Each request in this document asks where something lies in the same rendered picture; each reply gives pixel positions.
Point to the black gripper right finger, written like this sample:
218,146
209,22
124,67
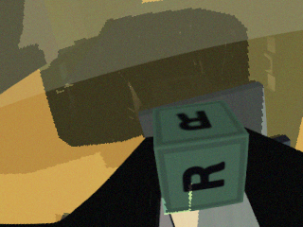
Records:
274,182

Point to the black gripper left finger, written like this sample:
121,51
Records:
129,198

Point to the green cube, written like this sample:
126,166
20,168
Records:
201,155

